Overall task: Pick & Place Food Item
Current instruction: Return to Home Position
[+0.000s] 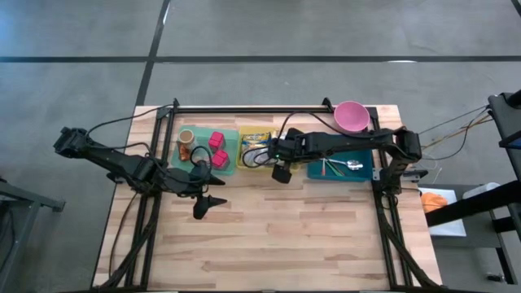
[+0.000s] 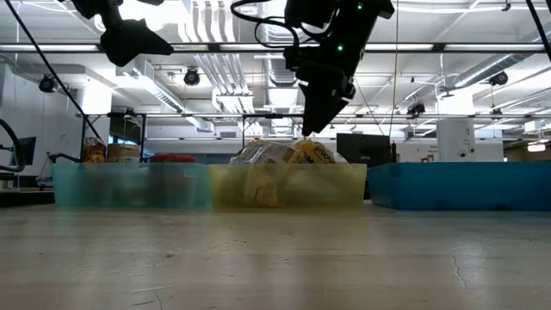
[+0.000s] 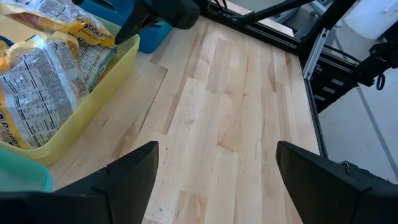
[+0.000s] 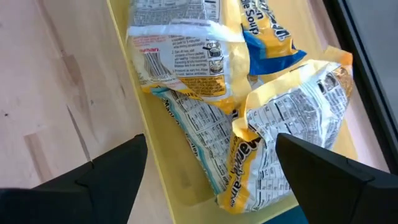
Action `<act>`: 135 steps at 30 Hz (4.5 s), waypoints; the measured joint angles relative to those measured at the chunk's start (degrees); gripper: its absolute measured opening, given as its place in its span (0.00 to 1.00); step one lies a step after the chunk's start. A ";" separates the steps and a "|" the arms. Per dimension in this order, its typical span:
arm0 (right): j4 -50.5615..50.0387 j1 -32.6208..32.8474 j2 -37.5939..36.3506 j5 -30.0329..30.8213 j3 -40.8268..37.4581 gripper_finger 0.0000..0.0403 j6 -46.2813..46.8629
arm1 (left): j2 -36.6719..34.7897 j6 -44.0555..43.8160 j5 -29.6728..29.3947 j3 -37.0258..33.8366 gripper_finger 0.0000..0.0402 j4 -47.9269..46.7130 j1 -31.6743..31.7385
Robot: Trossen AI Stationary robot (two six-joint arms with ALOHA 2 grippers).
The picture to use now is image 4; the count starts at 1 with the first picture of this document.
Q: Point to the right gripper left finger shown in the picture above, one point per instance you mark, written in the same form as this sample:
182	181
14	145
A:
102	189

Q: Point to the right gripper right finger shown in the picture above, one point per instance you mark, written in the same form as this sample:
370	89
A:
335	193

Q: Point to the yellow Maruchan ramen pack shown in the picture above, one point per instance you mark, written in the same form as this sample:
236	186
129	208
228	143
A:
298	105

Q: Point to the blue-edged white ramen pack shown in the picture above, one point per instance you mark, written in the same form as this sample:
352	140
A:
202	130

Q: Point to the yellow white ramen noodle pack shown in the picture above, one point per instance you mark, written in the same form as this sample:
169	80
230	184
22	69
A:
186	62

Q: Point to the blue yellow ramen pack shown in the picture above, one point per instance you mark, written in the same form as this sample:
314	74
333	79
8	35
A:
267	46

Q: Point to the blue plastic bin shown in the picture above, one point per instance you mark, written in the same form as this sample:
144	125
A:
286	217

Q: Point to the yellow plastic bin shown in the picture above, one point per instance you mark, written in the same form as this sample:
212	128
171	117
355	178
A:
174	161

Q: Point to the black aluminium rig frame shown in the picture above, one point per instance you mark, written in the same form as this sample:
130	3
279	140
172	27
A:
367	77

